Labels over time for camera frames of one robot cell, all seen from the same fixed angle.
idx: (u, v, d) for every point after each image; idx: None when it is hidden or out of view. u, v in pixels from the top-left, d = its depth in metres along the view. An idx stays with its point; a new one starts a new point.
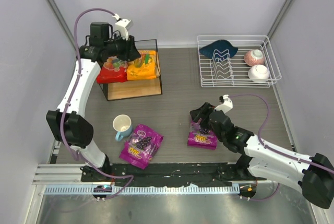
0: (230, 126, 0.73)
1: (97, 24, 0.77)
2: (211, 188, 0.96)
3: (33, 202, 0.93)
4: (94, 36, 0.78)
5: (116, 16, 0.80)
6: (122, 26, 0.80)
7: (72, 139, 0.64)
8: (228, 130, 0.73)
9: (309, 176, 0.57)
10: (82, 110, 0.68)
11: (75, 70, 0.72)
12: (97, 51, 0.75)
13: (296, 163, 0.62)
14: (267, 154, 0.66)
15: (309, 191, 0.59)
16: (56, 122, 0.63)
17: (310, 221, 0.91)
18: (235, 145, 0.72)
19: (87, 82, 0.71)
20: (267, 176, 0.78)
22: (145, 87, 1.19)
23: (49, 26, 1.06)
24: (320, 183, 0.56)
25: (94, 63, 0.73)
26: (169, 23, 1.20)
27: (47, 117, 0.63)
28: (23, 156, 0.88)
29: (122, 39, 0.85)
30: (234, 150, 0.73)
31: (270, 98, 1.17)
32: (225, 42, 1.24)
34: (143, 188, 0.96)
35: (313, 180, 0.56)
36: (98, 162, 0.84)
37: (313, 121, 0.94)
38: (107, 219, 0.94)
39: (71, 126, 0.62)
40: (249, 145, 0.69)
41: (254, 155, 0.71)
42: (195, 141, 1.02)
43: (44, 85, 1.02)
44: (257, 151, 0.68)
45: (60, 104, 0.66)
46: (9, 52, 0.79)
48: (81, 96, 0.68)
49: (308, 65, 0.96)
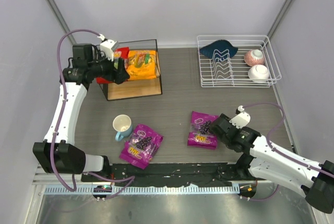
0: (228, 127, 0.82)
1: (80, 46, 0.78)
2: (211, 188, 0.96)
3: (33, 202, 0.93)
4: (76, 57, 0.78)
5: (101, 37, 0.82)
6: (108, 48, 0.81)
7: (64, 169, 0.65)
8: (227, 131, 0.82)
9: (318, 184, 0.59)
10: (71, 136, 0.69)
11: (61, 95, 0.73)
12: (81, 73, 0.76)
13: (306, 169, 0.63)
14: (274, 157, 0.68)
15: (312, 195, 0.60)
16: (45, 154, 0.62)
17: (310, 221, 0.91)
18: (240, 145, 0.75)
19: (74, 106, 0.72)
20: (268, 176, 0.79)
22: (145, 87, 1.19)
23: (49, 26, 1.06)
24: (328, 190, 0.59)
25: (80, 86, 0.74)
26: (170, 23, 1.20)
27: (33, 150, 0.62)
28: (23, 157, 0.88)
29: (107, 59, 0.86)
30: (239, 149, 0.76)
31: (270, 98, 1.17)
32: (225, 42, 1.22)
34: (143, 188, 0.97)
35: (322, 188, 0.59)
36: (98, 167, 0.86)
37: (313, 121, 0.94)
38: (107, 219, 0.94)
39: (61, 155, 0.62)
40: (256, 146, 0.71)
41: (258, 156, 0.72)
42: (195, 141, 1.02)
43: (44, 86, 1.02)
44: (263, 153, 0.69)
45: (47, 133, 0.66)
46: (9, 52, 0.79)
48: (69, 124, 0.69)
49: (308, 65, 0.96)
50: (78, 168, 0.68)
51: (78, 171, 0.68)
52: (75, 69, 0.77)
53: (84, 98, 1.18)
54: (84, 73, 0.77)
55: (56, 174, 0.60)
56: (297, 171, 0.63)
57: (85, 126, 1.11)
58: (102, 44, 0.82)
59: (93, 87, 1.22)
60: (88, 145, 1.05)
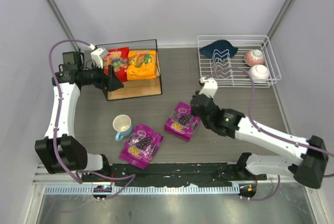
0: (213, 107, 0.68)
1: (69, 52, 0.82)
2: (211, 188, 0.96)
3: (33, 202, 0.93)
4: (67, 63, 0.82)
5: (91, 47, 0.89)
6: (97, 55, 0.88)
7: (69, 164, 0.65)
8: (213, 112, 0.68)
9: (308, 162, 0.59)
10: (71, 131, 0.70)
11: (56, 95, 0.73)
12: (72, 73, 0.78)
13: (295, 148, 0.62)
14: (261, 137, 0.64)
15: (303, 172, 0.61)
16: (47, 149, 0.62)
17: (310, 221, 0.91)
18: (224, 128, 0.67)
19: (70, 104, 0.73)
20: (261, 167, 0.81)
22: (145, 87, 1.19)
23: (49, 26, 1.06)
24: (317, 167, 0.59)
25: (72, 85, 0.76)
26: (170, 23, 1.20)
27: (35, 148, 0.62)
28: (23, 156, 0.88)
29: (98, 68, 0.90)
30: (223, 133, 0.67)
31: (270, 99, 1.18)
32: (225, 42, 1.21)
34: (143, 188, 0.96)
35: (312, 165, 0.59)
36: (98, 165, 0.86)
37: (313, 121, 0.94)
38: (108, 219, 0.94)
39: (65, 147, 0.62)
40: (242, 129, 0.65)
41: (245, 139, 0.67)
42: (170, 128, 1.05)
43: (44, 86, 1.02)
44: (250, 134, 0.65)
45: (47, 131, 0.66)
46: (9, 52, 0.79)
48: (68, 119, 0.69)
49: (309, 64, 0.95)
50: (82, 162, 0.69)
51: (82, 166, 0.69)
52: (66, 71, 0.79)
53: (84, 98, 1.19)
54: (76, 74, 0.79)
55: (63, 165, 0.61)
56: (287, 150, 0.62)
57: (86, 126, 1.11)
58: (93, 52, 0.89)
59: (93, 87, 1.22)
60: (88, 145, 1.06)
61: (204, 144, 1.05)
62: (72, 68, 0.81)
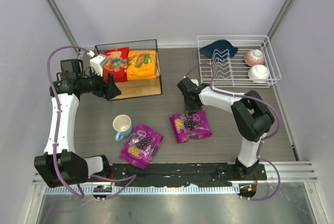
0: (189, 84, 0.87)
1: (68, 60, 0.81)
2: (211, 188, 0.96)
3: (33, 202, 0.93)
4: (66, 71, 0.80)
5: (90, 53, 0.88)
6: (96, 63, 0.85)
7: (69, 179, 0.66)
8: (189, 87, 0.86)
9: (236, 105, 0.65)
10: (71, 144, 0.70)
11: (54, 107, 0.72)
12: (71, 83, 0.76)
13: (232, 98, 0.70)
14: (213, 96, 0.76)
15: (237, 117, 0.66)
16: (48, 167, 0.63)
17: (310, 221, 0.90)
18: (193, 96, 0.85)
19: (69, 116, 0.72)
20: (246, 154, 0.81)
22: (145, 87, 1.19)
23: (49, 25, 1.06)
24: (245, 112, 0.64)
25: (71, 95, 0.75)
26: (170, 23, 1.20)
27: (35, 164, 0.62)
28: (23, 156, 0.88)
29: (97, 75, 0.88)
30: (193, 99, 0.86)
31: (270, 99, 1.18)
32: (226, 42, 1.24)
34: (143, 188, 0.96)
35: (239, 108, 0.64)
36: (98, 167, 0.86)
37: (313, 121, 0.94)
38: (108, 219, 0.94)
39: (65, 166, 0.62)
40: (203, 92, 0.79)
41: (209, 103, 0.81)
42: (174, 121, 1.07)
43: (44, 86, 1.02)
44: (207, 95, 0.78)
45: (47, 146, 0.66)
46: (9, 52, 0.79)
48: (67, 133, 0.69)
49: (309, 63, 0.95)
50: (82, 176, 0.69)
51: (82, 180, 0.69)
52: (64, 80, 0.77)
53: (84, 98, 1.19)
54: (75, 84, 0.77)
55: (66, 185, 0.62)
56: (226, 101, 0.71)
57: (86, 126, 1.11)
58: (91, 60, 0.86)
59: None
60: (88, 145, 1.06)
61: (203, 143, 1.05)
62: (70, 76, 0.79)
